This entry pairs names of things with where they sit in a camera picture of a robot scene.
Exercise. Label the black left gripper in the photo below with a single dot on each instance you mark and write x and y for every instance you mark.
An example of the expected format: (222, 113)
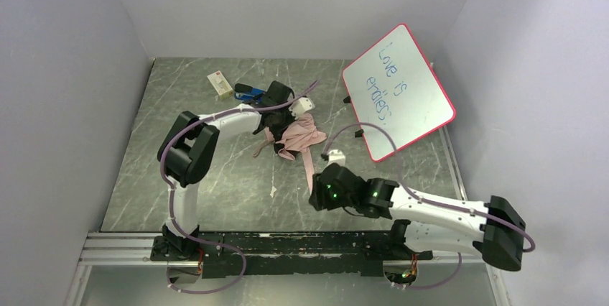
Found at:
(276, 131)

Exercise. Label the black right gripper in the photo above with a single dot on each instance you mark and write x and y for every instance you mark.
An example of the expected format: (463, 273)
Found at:
(321, 195)

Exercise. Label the pink and black folding umbrella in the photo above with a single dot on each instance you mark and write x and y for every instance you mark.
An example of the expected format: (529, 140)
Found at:
(298, 137)

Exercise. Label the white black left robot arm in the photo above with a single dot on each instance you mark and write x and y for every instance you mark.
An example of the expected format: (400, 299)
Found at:
(187, 152)

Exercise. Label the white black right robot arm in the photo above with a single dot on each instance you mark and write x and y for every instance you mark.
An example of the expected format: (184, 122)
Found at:
(493, 230)

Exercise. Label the blue black marker eraser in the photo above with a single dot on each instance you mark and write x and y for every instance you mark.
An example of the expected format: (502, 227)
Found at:
(247, 93)

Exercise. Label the small white card box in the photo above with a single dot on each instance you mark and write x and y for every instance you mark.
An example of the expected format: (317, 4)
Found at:
(220, 84)

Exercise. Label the red framed whiteboard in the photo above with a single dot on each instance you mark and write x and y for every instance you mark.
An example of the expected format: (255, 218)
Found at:
(392, 85)

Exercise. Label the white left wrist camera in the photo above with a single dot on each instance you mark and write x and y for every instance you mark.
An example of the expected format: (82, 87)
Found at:
(301, 106)

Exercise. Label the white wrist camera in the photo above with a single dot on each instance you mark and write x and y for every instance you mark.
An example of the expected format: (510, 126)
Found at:
(334, 156)
(301, 106)

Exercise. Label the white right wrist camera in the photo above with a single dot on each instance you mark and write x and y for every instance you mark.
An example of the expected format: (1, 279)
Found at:
(334, 156)

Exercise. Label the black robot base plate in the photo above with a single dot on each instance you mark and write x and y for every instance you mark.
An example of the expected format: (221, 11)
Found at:
(224, 254)

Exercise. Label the aluminium frame rail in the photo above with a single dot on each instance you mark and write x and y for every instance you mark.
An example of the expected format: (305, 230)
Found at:
(115, 269)

